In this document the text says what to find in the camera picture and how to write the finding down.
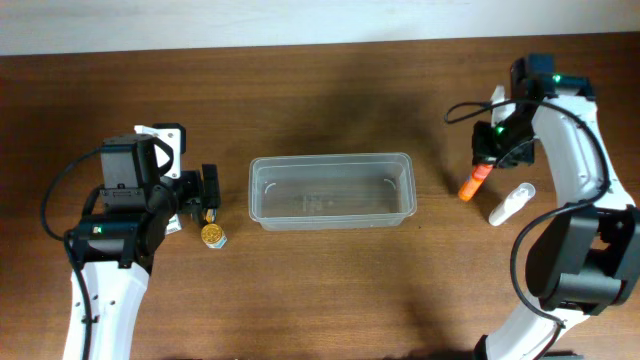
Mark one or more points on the orange tube white cap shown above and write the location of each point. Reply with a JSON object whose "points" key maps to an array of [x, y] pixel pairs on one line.
{"points": [[474, 182]]}

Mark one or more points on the clear plastic container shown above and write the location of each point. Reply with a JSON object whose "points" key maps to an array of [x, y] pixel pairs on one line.
{"points": [[337, 191]]}

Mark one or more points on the white Panadol box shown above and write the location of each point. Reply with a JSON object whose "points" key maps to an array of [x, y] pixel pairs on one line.
{"points": [[174, 225]]}

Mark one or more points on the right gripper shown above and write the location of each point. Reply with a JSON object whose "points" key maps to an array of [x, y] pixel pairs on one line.
{"points": [[500, 156]]}

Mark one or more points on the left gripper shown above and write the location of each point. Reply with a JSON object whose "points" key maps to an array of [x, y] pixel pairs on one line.
{"points": [[210, 186]]}

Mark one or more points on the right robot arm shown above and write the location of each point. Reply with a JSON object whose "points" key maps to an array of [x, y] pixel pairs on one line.
{"points": [[573, 262]]}

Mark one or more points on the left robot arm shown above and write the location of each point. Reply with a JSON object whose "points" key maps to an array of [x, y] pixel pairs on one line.
{"points": [[122, 224]]}

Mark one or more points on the small jar gold lid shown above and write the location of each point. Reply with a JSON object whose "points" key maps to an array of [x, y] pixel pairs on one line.
{"points": [[213, 236]]}

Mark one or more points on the dark bottle white cap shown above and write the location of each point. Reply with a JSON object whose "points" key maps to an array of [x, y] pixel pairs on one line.
{"points": [[210, 215]]}

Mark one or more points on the white spray bottle clear cap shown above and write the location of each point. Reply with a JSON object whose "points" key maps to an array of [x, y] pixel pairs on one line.
{"points": [[512, 204]]}

